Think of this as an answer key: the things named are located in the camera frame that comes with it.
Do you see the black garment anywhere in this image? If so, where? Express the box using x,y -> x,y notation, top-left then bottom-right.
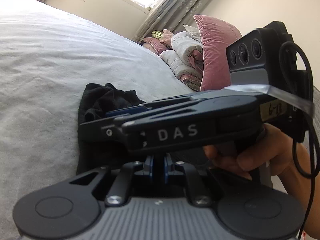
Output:
75,82 -> 213,178

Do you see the right hand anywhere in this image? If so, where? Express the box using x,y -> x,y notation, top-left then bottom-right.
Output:
203,123 -> 314,230

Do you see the small pink pillow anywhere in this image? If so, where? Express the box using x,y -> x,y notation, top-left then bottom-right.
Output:
142,29 -> 174,55

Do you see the folded grey pink quilt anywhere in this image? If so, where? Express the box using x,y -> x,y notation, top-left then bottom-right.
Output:
160,31 -> 204,92

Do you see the green patterned item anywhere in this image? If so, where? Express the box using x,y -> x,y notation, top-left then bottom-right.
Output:
151,30 -> 163,40

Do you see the pink velvet pillow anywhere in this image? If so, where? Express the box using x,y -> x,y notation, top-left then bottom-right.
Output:
194,15 -> 242,91

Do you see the grey bed sheet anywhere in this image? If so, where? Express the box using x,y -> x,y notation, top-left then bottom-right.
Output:
1,0 -> 190,239

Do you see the grey patterned curtain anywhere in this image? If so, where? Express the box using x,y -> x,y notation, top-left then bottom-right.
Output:
132,0 -> 211,43

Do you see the black cable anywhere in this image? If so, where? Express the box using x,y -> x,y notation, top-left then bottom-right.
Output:
278,41 -> 316,240

